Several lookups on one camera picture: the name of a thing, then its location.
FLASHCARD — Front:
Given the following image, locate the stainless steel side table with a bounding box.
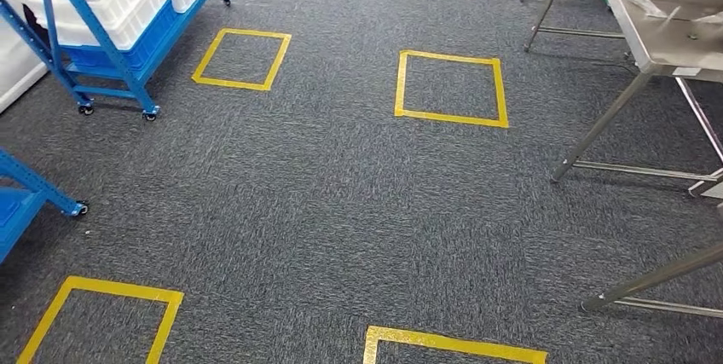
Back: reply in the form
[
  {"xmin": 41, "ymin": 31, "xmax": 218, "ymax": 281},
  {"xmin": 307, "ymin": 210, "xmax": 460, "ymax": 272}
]
[{"xmin": 550, "ymin": 0, "xmax": 723, "ymax": 199}]

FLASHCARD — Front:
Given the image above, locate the blue plastic crate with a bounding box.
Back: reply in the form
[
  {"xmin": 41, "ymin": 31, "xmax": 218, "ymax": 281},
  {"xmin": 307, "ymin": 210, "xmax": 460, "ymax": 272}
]
[{"xmin": 61, "ymin": 0, "xmax": 179, "ymax": 73}]

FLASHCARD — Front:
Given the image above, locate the blue metal shelf rack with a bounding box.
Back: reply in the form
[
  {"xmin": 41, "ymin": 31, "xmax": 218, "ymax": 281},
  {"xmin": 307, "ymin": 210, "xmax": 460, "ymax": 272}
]
[{"xmin": 0, "ymin": 148, "xmax": 90, "ymax": 265}]

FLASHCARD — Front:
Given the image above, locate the stainless steel workbench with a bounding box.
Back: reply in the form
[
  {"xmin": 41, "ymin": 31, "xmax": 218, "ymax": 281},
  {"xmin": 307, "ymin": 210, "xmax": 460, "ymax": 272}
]
[{"xmin": 580, "ymin": 240, "xmax": 723, "ymax": 321}]

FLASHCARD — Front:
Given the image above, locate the blue shelf rack with casters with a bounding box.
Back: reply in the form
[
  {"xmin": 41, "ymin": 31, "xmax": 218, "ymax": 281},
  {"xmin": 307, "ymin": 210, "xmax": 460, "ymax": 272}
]
[{"xmin": 0, "ymin": 0, "xmax": 234, "ymax": 123}]

